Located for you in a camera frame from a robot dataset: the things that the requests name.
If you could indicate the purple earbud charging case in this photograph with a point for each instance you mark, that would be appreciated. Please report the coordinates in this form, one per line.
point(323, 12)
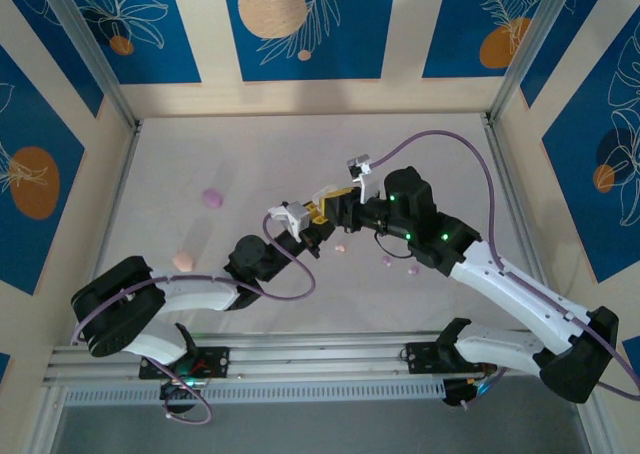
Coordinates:
point(212, 198)

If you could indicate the peach earbud charging case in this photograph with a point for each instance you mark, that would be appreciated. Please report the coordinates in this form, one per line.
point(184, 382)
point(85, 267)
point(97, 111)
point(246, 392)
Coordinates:
point(183, 262)

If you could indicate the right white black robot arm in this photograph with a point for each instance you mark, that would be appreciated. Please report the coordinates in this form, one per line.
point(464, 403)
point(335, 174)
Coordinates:
point(525, 284)

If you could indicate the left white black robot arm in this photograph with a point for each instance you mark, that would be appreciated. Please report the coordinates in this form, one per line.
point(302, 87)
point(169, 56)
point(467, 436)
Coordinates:
point(190, 286)

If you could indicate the black controller box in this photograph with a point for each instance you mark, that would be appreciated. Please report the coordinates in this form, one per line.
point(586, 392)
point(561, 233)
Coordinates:
point(460, 394)
point(180, 394)

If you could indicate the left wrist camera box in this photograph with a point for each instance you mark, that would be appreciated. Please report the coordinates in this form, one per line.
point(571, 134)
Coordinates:
point(295, 216)

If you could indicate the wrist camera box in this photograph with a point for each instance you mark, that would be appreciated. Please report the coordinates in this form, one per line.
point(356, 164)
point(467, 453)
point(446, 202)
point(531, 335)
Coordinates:
point(295, 216)
point(359, 164)

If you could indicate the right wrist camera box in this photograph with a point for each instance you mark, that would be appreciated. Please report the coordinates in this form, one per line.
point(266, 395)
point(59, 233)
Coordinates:
point(359, 164)

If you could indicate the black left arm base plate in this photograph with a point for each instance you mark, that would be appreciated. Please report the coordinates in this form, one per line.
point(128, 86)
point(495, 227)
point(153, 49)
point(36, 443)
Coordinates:
point(217, 361)

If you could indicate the aluminium mounting rail frame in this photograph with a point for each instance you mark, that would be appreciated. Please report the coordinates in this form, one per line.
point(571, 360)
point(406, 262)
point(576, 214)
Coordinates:
point(320, 356)

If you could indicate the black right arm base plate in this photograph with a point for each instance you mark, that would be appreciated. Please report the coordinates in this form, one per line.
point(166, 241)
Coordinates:
point(422, 359)

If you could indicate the aluminium frame post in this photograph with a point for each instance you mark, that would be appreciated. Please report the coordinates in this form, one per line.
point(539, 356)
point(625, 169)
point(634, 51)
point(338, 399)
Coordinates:
point(537, 39)
point(85, 39)

